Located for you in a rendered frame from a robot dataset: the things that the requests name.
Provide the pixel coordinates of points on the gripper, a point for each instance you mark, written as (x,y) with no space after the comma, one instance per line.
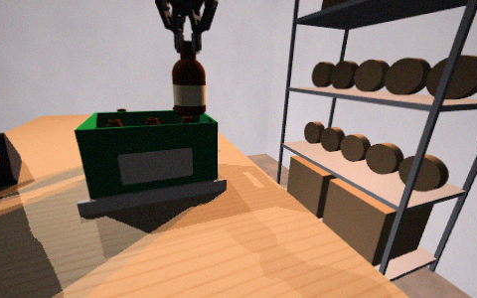
(187,8)

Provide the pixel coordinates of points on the dark green crate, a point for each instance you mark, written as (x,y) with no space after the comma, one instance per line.
(139,157)

